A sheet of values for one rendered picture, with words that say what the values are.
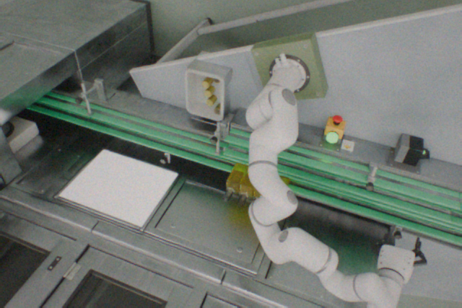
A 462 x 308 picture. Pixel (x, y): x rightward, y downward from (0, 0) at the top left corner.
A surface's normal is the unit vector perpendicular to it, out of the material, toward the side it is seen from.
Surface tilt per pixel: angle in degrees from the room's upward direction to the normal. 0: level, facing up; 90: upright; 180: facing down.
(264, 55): 3
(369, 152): 90
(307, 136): 90
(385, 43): 0
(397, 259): 91
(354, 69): 0
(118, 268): 90
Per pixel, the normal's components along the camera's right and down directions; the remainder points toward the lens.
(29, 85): 0.93, 0.27
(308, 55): -0.41, 0.59
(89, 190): 0.04, -0.76
